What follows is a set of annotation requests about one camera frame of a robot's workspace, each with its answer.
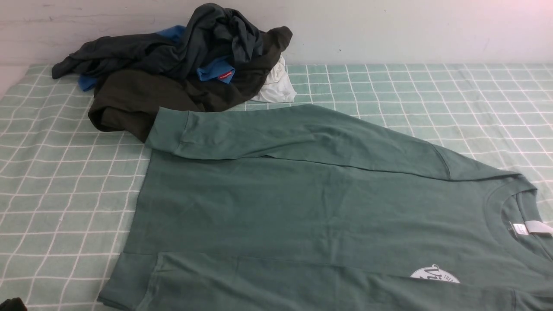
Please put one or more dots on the green long sleeve shirt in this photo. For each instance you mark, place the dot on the green long sleeve shirt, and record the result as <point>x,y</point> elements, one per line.
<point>308,209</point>

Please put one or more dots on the white shirt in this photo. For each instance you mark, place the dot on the white shirt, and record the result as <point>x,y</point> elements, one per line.
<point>277,88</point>

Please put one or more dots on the blue shirt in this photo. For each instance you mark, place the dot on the blue shirt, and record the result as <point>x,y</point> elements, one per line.
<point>219,68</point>

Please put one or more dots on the dark grey shirt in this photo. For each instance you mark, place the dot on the dark grey shirt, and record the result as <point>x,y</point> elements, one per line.
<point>211,32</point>

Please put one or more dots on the dark olive shirt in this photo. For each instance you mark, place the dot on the dark olive shirt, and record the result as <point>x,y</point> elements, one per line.
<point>129,100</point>

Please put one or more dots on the green checkered table cloth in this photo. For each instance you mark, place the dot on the green checkered table cloth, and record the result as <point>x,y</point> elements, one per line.
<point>68,191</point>

